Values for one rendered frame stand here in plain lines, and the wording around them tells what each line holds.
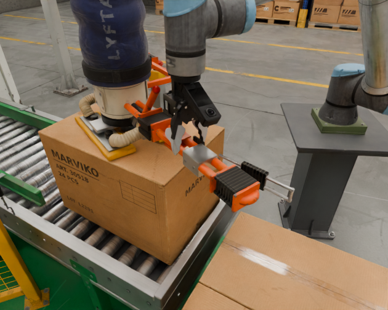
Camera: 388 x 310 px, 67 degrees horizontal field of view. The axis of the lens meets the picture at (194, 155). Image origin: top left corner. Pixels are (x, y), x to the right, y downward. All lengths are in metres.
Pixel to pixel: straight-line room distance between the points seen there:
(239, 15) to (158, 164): 0.50
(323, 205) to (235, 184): 1.35
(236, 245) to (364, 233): 1.21
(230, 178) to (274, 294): 0.60
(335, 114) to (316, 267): 0.77
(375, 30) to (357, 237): 1.37
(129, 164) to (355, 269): 0.91
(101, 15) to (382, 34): 0.93
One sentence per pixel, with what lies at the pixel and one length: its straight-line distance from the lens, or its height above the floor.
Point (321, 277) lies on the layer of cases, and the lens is 1.24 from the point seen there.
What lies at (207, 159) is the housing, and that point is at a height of 1.10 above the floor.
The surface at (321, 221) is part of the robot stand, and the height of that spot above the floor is 0.12.
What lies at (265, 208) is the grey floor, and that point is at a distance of 2.18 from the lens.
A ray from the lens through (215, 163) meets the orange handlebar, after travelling 0.72.
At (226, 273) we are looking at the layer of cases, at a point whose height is 0.54.
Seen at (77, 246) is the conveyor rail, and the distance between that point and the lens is 1.24.
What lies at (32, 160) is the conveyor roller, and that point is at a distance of 1.89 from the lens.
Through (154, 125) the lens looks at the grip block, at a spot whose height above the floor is 1.11.
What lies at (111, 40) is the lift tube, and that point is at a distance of 0.94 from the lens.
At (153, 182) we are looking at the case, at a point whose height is 0.94.
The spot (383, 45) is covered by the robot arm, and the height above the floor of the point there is 1.23.
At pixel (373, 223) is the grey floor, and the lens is 2.37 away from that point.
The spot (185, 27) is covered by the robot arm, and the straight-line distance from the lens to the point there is 0.64.
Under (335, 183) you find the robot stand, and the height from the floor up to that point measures 0.43.
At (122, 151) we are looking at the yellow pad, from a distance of 0.99.
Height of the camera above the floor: 1.52
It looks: 35 degrees down
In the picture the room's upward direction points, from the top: straight up
